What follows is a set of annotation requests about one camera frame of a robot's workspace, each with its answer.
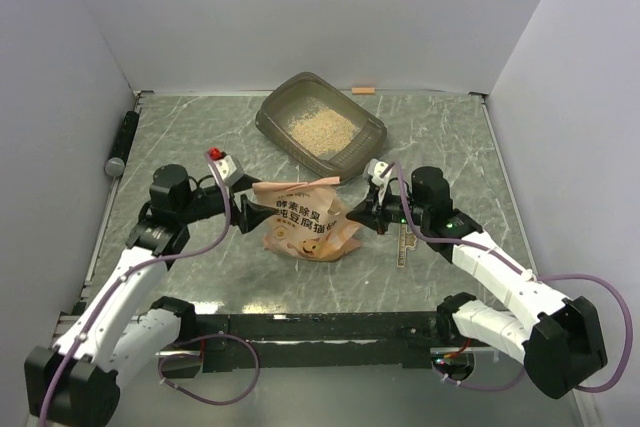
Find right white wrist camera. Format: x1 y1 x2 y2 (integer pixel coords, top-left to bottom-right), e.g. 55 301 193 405
365 159 393 204

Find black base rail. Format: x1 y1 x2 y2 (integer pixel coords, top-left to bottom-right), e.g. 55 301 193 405
139 311 496 373

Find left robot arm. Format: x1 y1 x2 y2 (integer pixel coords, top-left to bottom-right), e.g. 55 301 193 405
24 157 275 426

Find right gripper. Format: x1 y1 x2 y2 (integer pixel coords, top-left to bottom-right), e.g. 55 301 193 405
346 184 429 236

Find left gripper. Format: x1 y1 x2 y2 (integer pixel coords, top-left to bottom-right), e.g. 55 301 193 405
177 173 276 232

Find black cylinder with grey cap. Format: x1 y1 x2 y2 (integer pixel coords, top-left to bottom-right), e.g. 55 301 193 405
104 110 140 178

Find clean litter granules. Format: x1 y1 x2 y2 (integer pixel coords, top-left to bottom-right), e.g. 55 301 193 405
286 107 359 157

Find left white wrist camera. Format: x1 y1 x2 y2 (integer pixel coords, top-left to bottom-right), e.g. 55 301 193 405
206 147 244 189

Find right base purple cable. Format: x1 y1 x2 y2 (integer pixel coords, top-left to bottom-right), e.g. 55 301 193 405
432 336 525 391

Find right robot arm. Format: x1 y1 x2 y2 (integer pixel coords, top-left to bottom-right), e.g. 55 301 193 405
347 160 608 399

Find small orange block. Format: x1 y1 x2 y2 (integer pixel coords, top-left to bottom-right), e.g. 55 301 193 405
351 87 376 95

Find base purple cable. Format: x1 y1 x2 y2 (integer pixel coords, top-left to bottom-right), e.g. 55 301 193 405
432 336 525 391
157 333 260 406

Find pink cat litter bag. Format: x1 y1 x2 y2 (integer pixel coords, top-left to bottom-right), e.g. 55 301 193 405
252 177 361 262

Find grey plastic litter box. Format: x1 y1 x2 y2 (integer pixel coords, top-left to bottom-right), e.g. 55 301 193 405
255 72 387 183

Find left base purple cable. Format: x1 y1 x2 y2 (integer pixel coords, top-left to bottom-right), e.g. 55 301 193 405
157 333 260 406

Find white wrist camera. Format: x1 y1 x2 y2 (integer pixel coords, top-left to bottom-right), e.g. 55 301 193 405
365 159 393 204
206 147 244 189

